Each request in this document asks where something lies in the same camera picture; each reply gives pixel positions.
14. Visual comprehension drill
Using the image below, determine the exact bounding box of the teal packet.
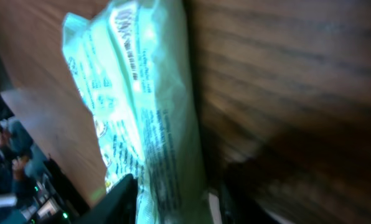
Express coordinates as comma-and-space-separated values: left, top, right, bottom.
62, 0, 213, 224

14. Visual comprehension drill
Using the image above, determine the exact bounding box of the person in background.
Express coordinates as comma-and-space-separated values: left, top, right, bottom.
0, 121, 47, 198

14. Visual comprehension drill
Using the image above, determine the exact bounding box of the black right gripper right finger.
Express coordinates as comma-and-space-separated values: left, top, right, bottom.
219, 183, 279, 224

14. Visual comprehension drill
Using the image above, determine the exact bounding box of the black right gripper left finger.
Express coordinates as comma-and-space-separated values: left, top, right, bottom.
74, 174, 138, 224

